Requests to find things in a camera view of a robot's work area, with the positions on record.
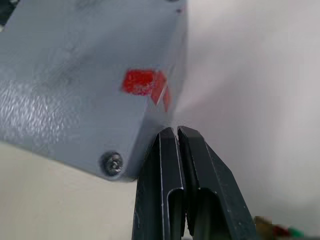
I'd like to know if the red sticker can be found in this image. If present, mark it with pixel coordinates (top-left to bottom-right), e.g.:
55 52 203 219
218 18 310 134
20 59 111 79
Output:
120 68 173 113

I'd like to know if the red green wire bundle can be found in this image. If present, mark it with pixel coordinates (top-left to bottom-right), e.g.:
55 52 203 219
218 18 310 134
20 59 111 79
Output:
253 215 306 240

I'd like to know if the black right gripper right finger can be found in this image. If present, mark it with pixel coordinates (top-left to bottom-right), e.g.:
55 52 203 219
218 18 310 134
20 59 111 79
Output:
176 125 258 240

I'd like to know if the silver screw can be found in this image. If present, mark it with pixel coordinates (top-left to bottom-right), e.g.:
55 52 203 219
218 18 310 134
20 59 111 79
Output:
99 150 125 178

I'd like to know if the grey plastic box lid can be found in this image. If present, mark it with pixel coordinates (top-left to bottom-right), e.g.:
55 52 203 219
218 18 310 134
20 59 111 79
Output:
0 0 189 185

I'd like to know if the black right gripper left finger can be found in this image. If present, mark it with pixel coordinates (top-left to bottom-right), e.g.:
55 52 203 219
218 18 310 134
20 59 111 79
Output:
131 126 188 240

